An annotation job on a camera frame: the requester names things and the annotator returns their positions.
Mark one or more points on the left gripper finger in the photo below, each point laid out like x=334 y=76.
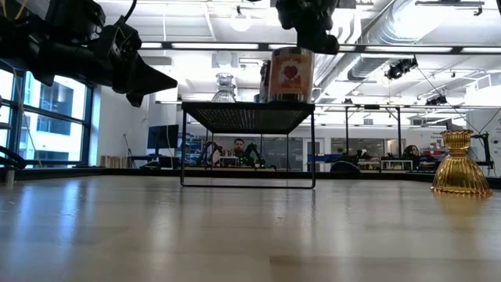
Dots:
x=133 y=89
x=129 y=58

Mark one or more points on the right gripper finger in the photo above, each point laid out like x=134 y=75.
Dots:
x=321 y=41

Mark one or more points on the candle tin with heart label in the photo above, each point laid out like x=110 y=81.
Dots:
x=291 y=78

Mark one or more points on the clear glass candlestick holder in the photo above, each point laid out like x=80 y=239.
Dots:
x=225 y=94

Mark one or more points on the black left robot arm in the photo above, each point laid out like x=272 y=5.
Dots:
x=43 y=43

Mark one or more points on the black background robot arm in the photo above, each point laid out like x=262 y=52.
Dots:
x=255 y=152
x=211 y=152

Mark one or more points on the black computer monitor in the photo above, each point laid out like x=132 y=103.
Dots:
x=162 y=137

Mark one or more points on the round white ceiling lamp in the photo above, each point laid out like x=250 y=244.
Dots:
x=240 y=22

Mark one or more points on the wooden blocks stack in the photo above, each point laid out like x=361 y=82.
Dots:
x=113 y=161

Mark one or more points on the black ceiling track light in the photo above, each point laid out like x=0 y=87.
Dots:
x=436 y=101
x=401 y=68

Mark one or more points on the black perforated metal shelf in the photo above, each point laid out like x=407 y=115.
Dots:
x=250 y=115

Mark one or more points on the person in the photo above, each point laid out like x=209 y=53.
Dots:
x=239 y=150
x=411 y=152

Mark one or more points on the white low table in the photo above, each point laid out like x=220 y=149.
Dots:
x=396 y=164

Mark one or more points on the amber glass candlestick holder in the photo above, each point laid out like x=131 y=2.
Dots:
x=461 y=172

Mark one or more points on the black equipment stand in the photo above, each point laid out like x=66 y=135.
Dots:
x=485 y=149

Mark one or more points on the black ceiling light rail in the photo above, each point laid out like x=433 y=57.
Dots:
x=352 y=49

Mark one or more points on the silver ventilation duct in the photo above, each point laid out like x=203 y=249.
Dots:
x=375 y=35

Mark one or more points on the black aluminium rig frame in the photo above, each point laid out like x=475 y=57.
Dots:
x=117 y=172

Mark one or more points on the black background gantry frame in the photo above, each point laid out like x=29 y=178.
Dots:
x=347 y=133

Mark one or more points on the white table post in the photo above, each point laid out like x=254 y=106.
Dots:
x=9 y=177

